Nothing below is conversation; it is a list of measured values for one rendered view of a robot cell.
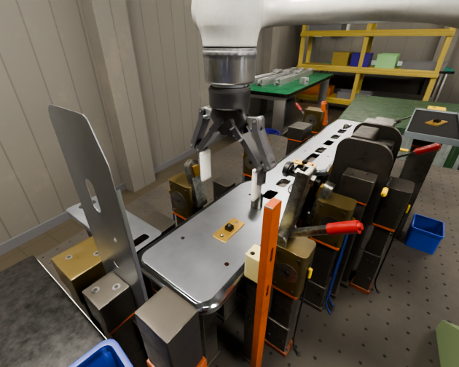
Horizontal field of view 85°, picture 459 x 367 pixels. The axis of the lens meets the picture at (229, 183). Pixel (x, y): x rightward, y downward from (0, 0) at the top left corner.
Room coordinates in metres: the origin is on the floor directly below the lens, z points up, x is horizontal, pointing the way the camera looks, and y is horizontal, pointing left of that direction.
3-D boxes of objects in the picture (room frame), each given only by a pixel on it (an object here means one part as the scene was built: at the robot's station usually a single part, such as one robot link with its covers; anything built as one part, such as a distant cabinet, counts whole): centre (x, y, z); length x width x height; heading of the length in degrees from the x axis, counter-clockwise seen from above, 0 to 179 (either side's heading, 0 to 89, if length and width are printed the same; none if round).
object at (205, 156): (0.51, 0.05, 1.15); 0.03 x 0.01 x 0.07; 143
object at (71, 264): (0.33, 0.27, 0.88); 0.08 x 0.08 x 0.36; 53
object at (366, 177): (0.54, -0.32, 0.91); 0.07 x 0.05 x 0.42; 53
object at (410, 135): (0.83, -0.69, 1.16); 0.37 x 0.14 x 0.02; 143
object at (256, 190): (0.43, -0.05, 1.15); 0.03 x 0.01 x 0.07; 143
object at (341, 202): (0.49, -0.27, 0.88); 0.11 x 0.07 x 0.37; 53
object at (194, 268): (0.86, -0.29, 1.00); 1.38 x 0.22 x 0.02; 143
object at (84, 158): (0.27, 0.17, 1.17); 0.12 x 0.01 x 0.34; 53
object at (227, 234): (0.47, 0.00, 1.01); 0.08 x 0.04 x 0.01; 143
